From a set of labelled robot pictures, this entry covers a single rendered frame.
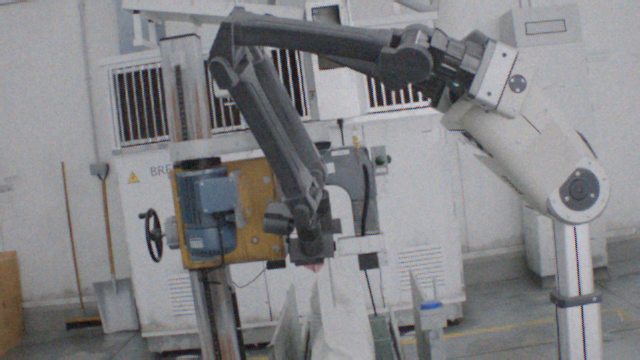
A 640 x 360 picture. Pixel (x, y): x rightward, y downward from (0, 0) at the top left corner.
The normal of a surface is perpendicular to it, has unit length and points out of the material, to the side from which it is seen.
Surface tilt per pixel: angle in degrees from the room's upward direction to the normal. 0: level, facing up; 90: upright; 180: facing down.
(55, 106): 90
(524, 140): 90
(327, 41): 118
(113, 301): 76
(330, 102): 90
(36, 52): 90
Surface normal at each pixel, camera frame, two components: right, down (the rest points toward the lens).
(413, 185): -0.02, 0.06
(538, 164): 0.39, 0.42
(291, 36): -0.25, 0.55
